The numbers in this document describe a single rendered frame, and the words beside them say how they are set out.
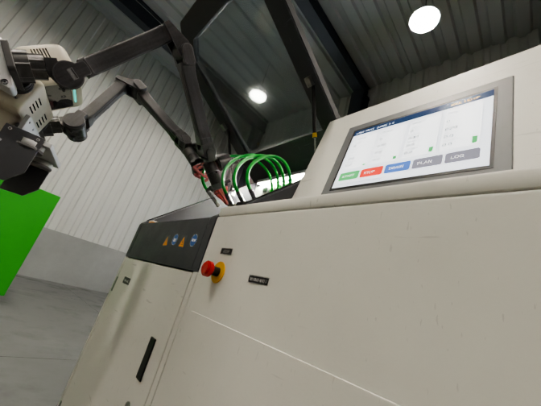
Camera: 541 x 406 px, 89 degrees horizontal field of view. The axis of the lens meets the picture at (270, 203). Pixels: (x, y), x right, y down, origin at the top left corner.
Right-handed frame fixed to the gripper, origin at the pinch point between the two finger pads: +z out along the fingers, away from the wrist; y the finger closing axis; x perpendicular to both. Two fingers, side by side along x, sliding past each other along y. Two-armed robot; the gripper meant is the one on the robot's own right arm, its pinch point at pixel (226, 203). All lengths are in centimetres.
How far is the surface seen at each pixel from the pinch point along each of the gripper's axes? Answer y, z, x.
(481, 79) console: 49, 0, -83
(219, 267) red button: -29, 17, -49
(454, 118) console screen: 35, 7, -79
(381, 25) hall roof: 506, -213, 166
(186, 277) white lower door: -34, 17, -34
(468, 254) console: -16, 22, -96
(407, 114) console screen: 40, 0, -66
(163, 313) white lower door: -42, 24, -28
